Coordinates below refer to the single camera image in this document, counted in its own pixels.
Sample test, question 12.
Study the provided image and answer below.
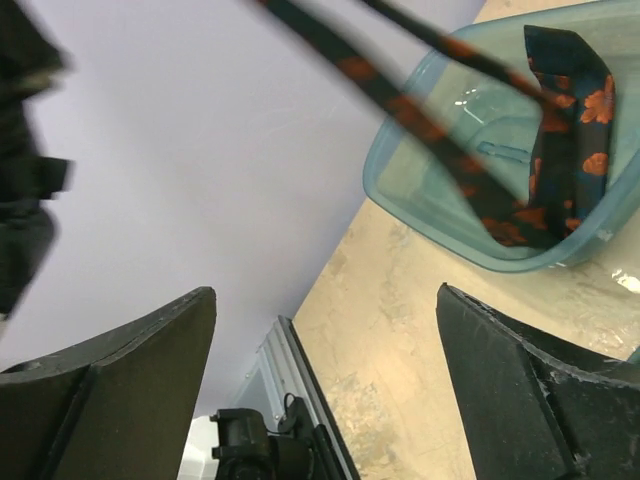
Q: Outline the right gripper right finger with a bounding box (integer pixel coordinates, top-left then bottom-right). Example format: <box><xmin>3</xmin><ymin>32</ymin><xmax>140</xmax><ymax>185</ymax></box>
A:
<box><xmin>436</xmin><ymin>284</ymin><xmax>639</xmax><ymax>480</ymax></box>

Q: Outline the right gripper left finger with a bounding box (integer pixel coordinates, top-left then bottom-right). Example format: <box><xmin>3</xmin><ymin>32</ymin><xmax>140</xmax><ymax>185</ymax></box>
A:
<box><xmin>1</xmin><ymin>287</ymin><xmax>216</xmax><ymax>480</ymax></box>

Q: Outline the dark orange floral tie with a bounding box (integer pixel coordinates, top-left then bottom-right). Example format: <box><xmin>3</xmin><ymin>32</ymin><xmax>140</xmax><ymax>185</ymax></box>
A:
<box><xmin>258</xmin><ymin>1</ymin><xmax>616</xmax><ymax>250</ymax></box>

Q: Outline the teal transparent plastic bin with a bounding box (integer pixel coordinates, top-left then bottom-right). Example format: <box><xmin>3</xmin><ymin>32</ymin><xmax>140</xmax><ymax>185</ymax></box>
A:
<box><xmin>363</xmin><ymin>1</ymin><xmax>639</xmax><ymax>273</ymax></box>

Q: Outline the aluminium frame rail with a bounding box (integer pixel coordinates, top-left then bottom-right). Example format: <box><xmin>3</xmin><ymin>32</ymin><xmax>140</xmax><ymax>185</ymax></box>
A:
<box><xmin>231</xmin><ymin>316</ymin><xmax>360</xmax><ymax>480</ymax></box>

